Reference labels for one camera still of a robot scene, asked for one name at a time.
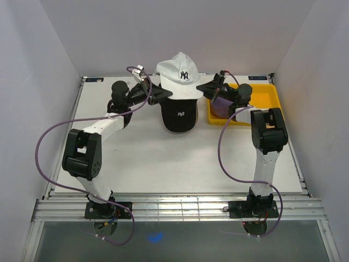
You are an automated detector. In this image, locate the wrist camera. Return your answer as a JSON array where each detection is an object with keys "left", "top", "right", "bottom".
[
  {"left": 131, "top": 65, "right": 144, "bottom": 82},
  {"left": 215, "top": 70, "right": 229, "bottom": 83}
]

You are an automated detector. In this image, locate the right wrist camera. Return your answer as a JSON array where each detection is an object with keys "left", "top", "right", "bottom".
[{"left": 215, "top": 70, "right": 229, "bottom": 83}]

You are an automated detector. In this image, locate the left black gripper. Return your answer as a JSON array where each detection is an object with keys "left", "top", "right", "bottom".
[{"left": 125, "top": 78, "right": 173, "bottom": 109}]

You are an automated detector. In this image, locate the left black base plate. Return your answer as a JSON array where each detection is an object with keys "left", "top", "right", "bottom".
[{"left": 84, "top": 201, "right": 133, "bottom": 219}]

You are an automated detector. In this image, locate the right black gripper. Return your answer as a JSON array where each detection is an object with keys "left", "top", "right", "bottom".
[{"left": 194, "top": 76, "right": 237, "bottom": 104}]

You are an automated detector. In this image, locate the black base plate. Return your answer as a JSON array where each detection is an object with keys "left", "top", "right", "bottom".
[
  {"left": 227, "top": 200, "right": 279, "bottom": 218},
  {"left": 84, "top": 201, "right": 133, "bottom": 219}
]

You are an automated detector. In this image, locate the purple baseball cap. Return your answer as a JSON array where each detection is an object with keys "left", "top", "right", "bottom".
[{"left": 210, "top": 98, "right": 232, "bottom": 118}]

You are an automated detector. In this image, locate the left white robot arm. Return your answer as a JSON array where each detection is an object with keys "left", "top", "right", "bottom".
[{"left": 62, "top": 79, "right": 173, "bottom": 218}]

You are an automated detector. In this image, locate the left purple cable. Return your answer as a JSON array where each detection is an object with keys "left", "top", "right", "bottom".
[{"left": 34, "top": 65, "right": 153, "bottom": 246}]

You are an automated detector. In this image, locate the white cap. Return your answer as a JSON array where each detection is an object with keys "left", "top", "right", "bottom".
[{"left": 156, "top": 52, "right": 203, "bottom": 100}]

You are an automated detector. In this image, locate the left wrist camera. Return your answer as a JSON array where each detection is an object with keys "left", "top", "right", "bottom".
[{"left": 131, "top": 65, "right": 144, "bottom": 82}]

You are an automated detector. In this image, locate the black baseball cap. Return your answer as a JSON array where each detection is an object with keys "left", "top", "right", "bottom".
[{"left": 160, "top": 99, "right": 197, "bottom": 133}]

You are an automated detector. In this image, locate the purple cable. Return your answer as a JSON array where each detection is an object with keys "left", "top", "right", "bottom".
[
  {"left": 218, "top": 70, "right": 284, "bottom": 240},
  {"left": 34, "top": 65, "right": 153, "bottom": 246}
]

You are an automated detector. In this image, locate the aluminium frame rail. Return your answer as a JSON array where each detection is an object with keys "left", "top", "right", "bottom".
[{"left": 21, "top": 192, "right": 340, "bottom": 261}]

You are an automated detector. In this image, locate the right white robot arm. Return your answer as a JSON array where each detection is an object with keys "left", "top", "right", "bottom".
[{"left": 196, "top": 70, "right": 288, "bottom": 218}]

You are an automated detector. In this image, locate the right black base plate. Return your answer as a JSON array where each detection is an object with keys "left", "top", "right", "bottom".
[{"left": 227, "top": 200, "right": 279, "bottom": 218}]

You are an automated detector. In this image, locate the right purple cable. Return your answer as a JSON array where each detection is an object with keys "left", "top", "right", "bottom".
[{"left": 218, "top": 70, "right": 284, "bottom": 240}]

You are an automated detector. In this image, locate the yellow plastic tray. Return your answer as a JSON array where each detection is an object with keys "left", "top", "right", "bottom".
[{"left": 206, "top": 84, "right": 281, "bottom": 126}]

